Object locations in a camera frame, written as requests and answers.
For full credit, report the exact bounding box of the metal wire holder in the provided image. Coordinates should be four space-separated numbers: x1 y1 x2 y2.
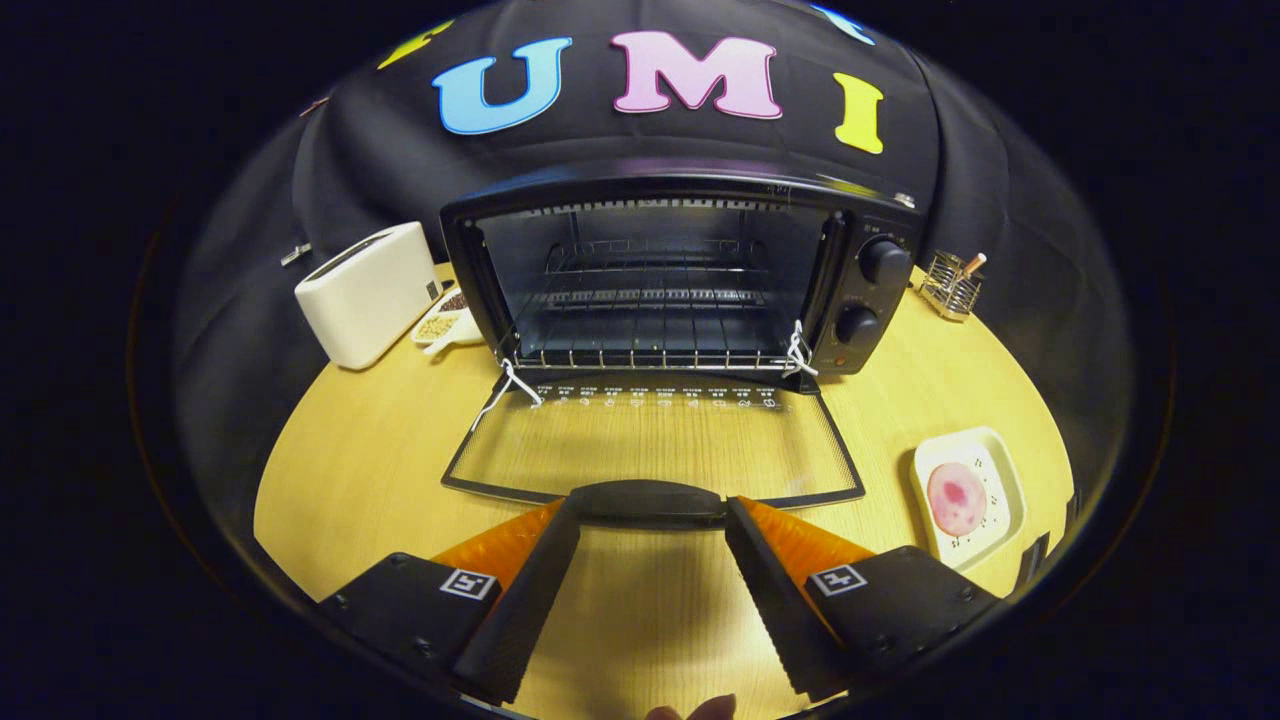
918 250 986 322

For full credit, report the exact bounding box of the black toaster oven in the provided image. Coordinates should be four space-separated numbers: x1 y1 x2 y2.
438 160 926 531

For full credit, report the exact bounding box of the white divided snack dish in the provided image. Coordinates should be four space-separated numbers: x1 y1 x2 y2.
410 287 486 357

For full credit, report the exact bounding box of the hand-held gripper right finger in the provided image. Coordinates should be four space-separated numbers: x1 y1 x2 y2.
724 496 1002 701

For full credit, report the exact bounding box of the cream rectangular dish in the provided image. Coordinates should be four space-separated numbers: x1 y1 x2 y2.
909 427 1028 572

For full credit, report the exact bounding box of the white bread toaster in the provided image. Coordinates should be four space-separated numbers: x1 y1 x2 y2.
294 221 443 372

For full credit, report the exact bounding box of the pink ham slice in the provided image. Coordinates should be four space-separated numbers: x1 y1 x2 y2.
927 462 989 538

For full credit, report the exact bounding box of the oven wire rack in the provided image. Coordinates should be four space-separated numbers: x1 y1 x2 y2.
512 238 804 373

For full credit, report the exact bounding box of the black backdrop cloth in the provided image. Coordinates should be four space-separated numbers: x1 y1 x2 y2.
170 0 1141 501

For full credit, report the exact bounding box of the white cord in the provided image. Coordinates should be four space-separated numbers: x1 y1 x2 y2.
783 320 819 379
470 358 546 433

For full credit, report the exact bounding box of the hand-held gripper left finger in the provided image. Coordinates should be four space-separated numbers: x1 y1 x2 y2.
318 497 582 706

